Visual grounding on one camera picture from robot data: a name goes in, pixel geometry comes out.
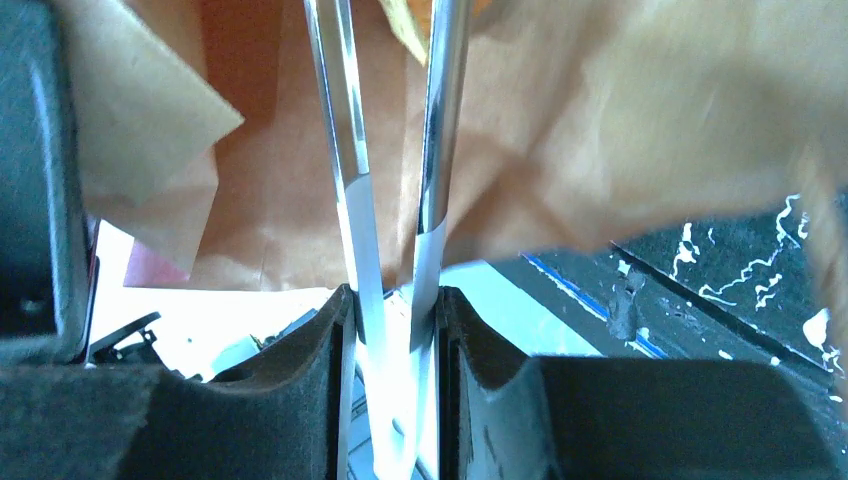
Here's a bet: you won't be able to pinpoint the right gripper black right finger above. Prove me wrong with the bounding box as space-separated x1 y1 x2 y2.
437 287 841 479

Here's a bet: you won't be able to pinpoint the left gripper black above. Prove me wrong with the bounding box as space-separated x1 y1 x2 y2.
1 1 93 365

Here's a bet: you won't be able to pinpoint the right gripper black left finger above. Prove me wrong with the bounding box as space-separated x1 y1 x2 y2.
1 285 355 479

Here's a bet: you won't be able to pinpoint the metal food tongs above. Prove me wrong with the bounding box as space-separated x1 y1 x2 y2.
305 1 475 479

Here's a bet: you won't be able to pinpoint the red brown paper bag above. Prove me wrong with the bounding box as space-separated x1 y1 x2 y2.
49 0 848 399

